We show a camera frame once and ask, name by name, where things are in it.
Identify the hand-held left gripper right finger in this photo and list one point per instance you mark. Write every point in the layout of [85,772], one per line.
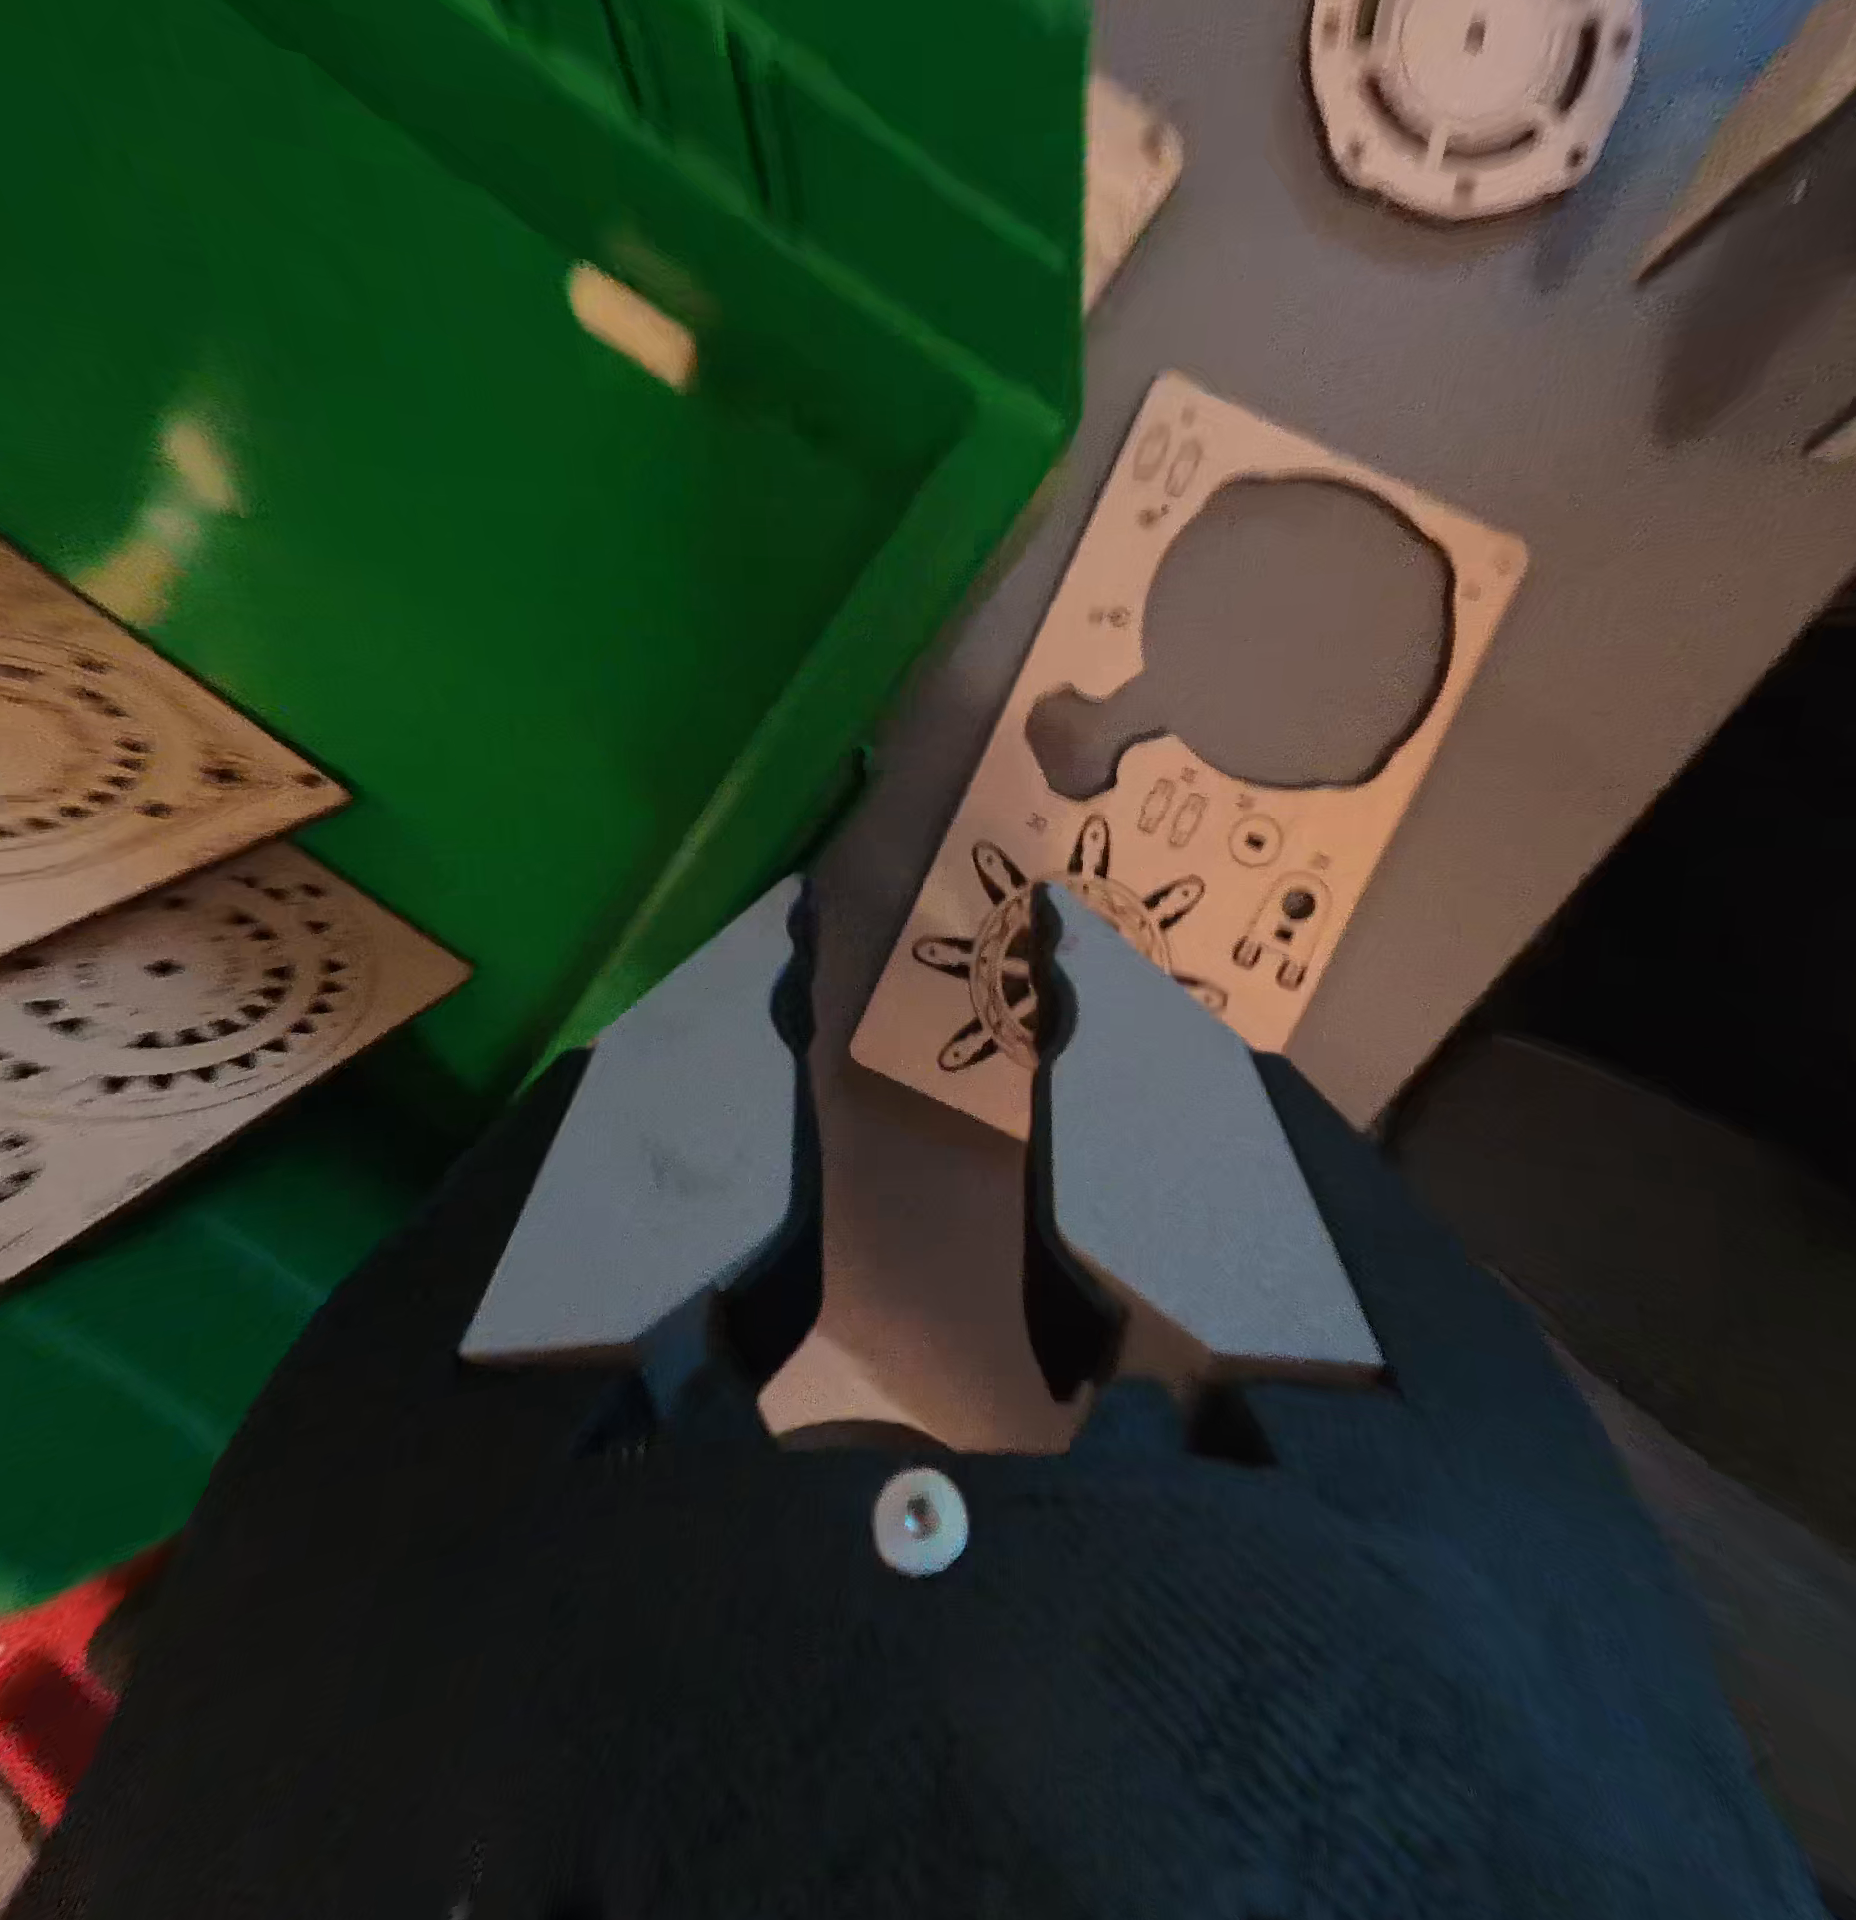
[1182,1185]

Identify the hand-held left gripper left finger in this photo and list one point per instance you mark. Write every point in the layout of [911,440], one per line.
[644,1185]

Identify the wooden sheet with spoked wheel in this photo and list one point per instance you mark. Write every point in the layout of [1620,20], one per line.
[1468,721]

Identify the green plastic bin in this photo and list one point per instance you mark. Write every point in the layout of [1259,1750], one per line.
[492,599]

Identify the wooden sheet with lobed cutouts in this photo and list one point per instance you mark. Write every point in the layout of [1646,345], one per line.
[1131,194]

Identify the red plastic object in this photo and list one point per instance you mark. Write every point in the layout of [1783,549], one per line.
[41,1679]

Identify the small pale wooden piece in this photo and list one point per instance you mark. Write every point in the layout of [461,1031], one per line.
[164,511]

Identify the small cream block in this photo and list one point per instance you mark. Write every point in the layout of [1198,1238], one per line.
[634,329]

